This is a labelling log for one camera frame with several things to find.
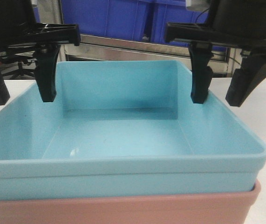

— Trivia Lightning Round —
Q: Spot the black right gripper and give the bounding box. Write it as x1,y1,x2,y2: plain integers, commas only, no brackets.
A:
164,0,266,108

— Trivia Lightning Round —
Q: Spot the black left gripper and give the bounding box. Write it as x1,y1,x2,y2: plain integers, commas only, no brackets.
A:
0,0,81,105

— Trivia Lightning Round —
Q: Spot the light blue plastic box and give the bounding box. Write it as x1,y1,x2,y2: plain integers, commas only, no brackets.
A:
0,61,266,200

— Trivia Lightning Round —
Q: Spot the pink plastic box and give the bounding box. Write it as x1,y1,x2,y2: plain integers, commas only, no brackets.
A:
0,182,261,224

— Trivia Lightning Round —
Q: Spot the stainless steel shelf rack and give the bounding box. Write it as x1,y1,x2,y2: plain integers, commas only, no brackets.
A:
53,0,240,77

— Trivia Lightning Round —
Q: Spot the black office chair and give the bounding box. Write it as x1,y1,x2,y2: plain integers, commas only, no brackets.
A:
0,55,36,80

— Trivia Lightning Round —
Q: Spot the blue bin upper middle-right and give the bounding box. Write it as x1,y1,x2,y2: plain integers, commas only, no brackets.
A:
153,0,227,55

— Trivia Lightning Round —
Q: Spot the blue bin upper middle-left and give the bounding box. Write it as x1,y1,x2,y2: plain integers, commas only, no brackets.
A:
61,0,153,41

